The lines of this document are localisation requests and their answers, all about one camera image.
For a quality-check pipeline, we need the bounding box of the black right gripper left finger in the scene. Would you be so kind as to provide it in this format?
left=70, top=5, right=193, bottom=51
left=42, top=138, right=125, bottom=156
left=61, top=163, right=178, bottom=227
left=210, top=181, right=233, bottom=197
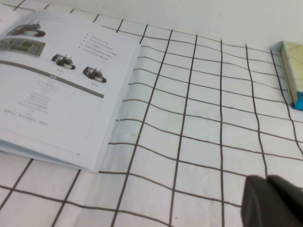
left=241, top=175, right=303, bottom=227

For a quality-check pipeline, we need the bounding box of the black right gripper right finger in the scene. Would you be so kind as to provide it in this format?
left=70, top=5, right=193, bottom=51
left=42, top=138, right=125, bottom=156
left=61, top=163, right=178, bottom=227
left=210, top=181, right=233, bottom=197
left=267, top=175, right=303, bottom=221

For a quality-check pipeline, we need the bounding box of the white product brochure book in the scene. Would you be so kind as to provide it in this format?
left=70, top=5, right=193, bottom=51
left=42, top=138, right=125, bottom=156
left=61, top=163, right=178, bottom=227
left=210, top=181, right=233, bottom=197
left=0, top=3, right=142, bottom=175

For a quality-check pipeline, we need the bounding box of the white black-grid tablecloth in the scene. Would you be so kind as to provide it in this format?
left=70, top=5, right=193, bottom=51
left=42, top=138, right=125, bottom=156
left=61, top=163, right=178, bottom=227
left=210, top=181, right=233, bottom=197
left=0, top=0, right=303, bottom=227

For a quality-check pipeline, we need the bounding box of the pale yellow box blue base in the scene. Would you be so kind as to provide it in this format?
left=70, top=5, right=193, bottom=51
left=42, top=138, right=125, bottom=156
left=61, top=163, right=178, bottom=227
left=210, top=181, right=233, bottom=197
left=269, top=40, right=303, bottom=110

